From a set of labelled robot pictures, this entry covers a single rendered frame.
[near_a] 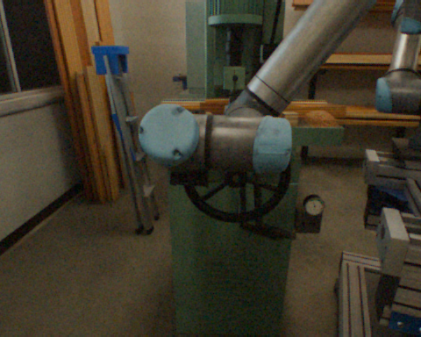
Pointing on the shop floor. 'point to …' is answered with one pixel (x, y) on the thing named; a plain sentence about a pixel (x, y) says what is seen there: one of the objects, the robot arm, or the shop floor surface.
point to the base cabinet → (228, 264)
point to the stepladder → (124, 117)
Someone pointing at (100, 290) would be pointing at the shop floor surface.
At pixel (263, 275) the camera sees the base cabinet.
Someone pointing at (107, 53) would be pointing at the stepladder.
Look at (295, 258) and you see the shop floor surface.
